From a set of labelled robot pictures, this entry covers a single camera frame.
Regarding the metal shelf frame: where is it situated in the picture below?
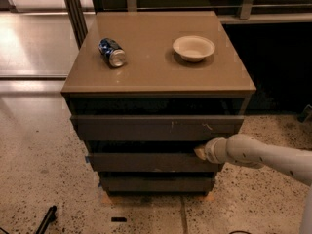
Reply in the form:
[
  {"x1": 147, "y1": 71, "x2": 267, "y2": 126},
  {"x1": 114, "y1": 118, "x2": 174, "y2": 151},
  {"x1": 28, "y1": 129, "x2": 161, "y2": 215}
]
[{"x1": 64, "y1": 0, "x2": 312, "y2": 45}]

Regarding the dark object at right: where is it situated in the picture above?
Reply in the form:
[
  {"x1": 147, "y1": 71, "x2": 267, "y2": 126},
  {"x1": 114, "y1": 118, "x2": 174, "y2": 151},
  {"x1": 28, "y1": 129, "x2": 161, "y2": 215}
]
[{"x1": 297, "y1": 104, "x2": 312, "y2": 123}]

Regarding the grey top drawer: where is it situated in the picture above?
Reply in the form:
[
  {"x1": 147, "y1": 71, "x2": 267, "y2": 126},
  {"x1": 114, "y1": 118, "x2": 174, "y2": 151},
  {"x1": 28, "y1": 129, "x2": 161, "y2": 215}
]
[{"x1": 71, "y1": 115, "x2": 244, "y2": 141}]

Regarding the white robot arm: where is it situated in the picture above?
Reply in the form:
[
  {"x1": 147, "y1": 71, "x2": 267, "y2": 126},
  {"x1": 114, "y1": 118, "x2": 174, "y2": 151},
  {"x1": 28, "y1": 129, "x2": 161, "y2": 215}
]
[{"x1": 194, "y1": 134, "x2": 312, "y2": 234}]

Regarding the grey drawer cabinet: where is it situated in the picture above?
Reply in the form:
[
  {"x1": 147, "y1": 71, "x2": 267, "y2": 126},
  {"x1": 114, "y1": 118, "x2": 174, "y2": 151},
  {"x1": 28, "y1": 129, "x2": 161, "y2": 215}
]
[{"x1": 59, "y1": 11, "x2": 257, "y2": 197}]

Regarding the blue soda can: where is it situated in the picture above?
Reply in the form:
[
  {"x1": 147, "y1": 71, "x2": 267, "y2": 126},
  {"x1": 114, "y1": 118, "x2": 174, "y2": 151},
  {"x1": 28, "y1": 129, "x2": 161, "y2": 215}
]
[{"x1": 98, "y1": 38, "x2": 126, "y2": 67}]

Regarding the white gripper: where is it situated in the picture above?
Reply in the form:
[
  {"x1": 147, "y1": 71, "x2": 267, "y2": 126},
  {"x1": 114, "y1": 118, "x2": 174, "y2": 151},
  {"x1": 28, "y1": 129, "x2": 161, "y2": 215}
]
[{"x1": 194, "y1": 137, "x2": 228, "y2": 164}]

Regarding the black object on floor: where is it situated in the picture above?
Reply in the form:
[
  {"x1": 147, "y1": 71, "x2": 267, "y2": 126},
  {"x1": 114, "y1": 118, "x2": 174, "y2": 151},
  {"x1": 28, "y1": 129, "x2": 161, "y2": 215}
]
[{"x1": 35, "y1": 206, "x2": 57, "y2": 234}]

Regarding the white paper bowl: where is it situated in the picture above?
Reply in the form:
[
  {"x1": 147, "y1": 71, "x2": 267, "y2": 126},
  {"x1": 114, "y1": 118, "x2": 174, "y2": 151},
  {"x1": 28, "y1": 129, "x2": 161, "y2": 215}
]
[{"x1": 173, "y1": 35, "x2": 215, "y2": 62}]

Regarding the black floor marker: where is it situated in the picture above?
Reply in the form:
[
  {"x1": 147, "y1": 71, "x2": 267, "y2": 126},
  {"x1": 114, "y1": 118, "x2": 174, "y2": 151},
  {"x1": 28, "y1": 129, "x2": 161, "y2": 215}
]
[{"x1": 111, "y1": 216, "x2": 127, "y2": 222}]

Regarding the grey bottom drawer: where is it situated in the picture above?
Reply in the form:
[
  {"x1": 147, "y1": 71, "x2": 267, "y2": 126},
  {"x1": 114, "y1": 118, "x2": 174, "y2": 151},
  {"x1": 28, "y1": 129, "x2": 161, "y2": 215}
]
[{"x1": 100, "y1": 177, "x2": 215, "y2": 194}]

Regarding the grey drawer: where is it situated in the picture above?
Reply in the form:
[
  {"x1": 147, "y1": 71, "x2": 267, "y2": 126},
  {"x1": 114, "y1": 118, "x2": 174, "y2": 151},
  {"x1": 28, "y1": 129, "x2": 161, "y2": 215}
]
[
  {"x1": 100, "y1": 177, "x2": 215, "y2": 194},
  {"x1": 88, "y1": 153, "x2": 222, "y2": 173},
  {"x1": 71, "y1": 115, "x2": 244, "y2": 141}
]

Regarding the blue tape piece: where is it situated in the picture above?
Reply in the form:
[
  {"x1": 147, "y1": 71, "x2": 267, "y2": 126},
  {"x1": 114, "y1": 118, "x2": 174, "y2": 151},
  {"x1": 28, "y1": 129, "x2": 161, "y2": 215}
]
[{"x1": 85, "y1": 156, "x2": 91, "y2": 163}]

